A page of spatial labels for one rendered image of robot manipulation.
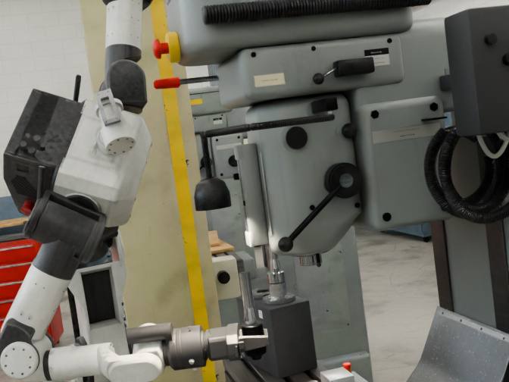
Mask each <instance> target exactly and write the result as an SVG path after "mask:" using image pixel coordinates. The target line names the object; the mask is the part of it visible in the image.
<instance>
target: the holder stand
mask: <svg viewBox="0 0 509 382"><path fill-rule="evenodd" d="M252 292H253V297H254V306H255V309H256V312H257V315H258V319H257V321H261V322H262V323H263V328H264V329H267V334H268V338H267V339H268V346H266V349H267V351H266V353H264V354H263V355H262V358H261V359H258V360H252V359H251V358H250V356H246V355H245V352H244V356H245V360H246V361H248V362H251V363H252V364H253V365H256V366H257V367H259V368H261V369H263V370H264V371H266V372H268V373H269V374H272V375H273V376H275V377H277V378H279V379H280V378H283V377H288V376H290V375H293V374H297V373H300V372H303V371H307V370H311V369H313V368H317V357H316V352H315V345H314V334H313V328H312V322H311V310H310V304H309V301H308V300H306V299H303V298H300V297H297V296H295V294H294V293H287V296H286V297H284V298H281V299H271V298H270V292H269V287H265V288H260V289H256V290H252ZM236 299H237V306H238V311H239V322H240V327H241V325H242V324H243V323H245V322H246V321H244V308H243V302H242V297H241V296H239V297H237V298H236Z"/></svg>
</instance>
